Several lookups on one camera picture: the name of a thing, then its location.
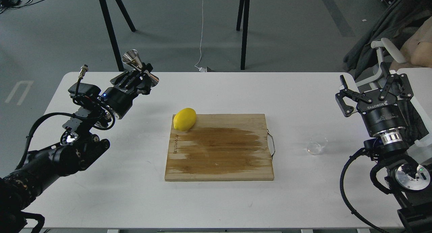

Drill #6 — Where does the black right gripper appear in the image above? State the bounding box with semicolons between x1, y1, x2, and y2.
335;61;414;138

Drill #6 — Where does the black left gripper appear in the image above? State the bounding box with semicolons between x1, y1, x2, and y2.
101;62;153;119

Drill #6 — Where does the steel double jigger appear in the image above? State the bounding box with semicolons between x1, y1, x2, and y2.
122;49;159;87

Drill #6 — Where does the small clear glass cup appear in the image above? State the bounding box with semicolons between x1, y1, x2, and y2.
306;133;328;155

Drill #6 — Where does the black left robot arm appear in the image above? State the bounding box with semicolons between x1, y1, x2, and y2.
0;61;159;233

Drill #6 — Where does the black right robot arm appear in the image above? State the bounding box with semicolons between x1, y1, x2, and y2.
335;63;431;233

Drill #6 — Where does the white office chair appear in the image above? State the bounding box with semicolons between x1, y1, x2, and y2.
355;38;407;89

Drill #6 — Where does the yellow lemon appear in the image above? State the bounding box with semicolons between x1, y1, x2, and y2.
173;107;196;132

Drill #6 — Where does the person in brown shirt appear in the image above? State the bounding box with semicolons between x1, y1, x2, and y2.
390;18;432;71

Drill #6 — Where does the dark grey jacket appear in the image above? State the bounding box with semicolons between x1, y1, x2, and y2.
342;0;432;80

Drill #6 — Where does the wooden cutting board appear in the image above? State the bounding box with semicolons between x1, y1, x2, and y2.
164;113;274;182

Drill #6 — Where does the white hanging cable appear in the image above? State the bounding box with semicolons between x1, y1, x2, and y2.
194;0;210;72

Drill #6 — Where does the black metal table frame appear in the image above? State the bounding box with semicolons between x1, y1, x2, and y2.
77;0;260;72

